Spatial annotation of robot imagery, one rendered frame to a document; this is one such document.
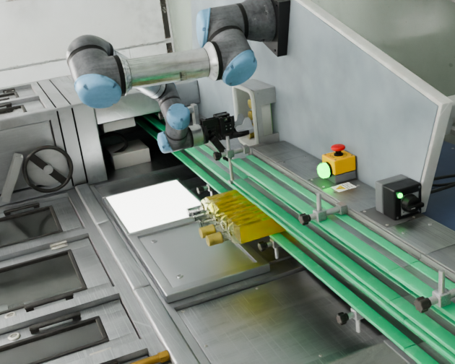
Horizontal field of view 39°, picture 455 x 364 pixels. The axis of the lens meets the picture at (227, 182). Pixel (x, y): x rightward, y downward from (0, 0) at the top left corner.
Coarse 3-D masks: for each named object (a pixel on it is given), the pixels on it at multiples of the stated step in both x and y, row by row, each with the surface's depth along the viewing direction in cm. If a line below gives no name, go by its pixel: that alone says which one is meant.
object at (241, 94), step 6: (234, 90) 230; (240, 90) 230; (246, 90) 218; (234, 96) 230; (240, 96) 231; (246, 96) 232; (252, 96) 215; (234, 102) 231; (240, 102) 232; (246, 102) 233; (252, 102) 216; (234, 108) 233; (240, 108) 233; (246, 108) 233; (252, 108) 217; (246, 114) 234; (252, 114) 218; (252, 120) 235; (240, 138) 236; (246, 138) 235; (252, 138) 234; (258, 138) 222; (252, 144) 228
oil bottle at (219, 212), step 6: (234, 204) 205; (240, 204) 204; (246, 204) 204; (252, 204) 203; (216, 210) 202; (222, 210) 201; (228, 210) 201; (234, 210) 201; (216, 216) 200; (222, 216) 199; (216, 222) 201
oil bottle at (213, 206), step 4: (232, 196) 210; (236, 196) 210; (240, 196) 210; (216, 200) 209; (220, 200) 209; (224, 200) 208; (228, 200) 208; (232, 200) 208; (236, 200) 207; (240, 200) 207; (244, 200) 208; (208, 204) 207; (212, 204) 206; (216, 204) 206; (220, 204) 205; (224, 204) 205; (228, 204) 206; (208, 208) 206; (212, 208) 205; (216, 208) 205; (212, 212) 205
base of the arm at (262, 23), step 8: (248, 0) 198; (256, 0) 197; (264, 0) 196; (240, 8) 196; (248, 8) 196; (256, 8) 196; (264, 8) 196; (272, 8) 196; (248, 16) 195; (256, 16) 196; (264, 16) 196; (272, 16) 196; (248, 24) 196; (256, 24) 196; (264, 24) 196; (272, 24) 197; (248, 32) 197; (256, 32) 198; (264, 32) 198; (272, 32) 199; (256, 40) 203; (264, 40) 202
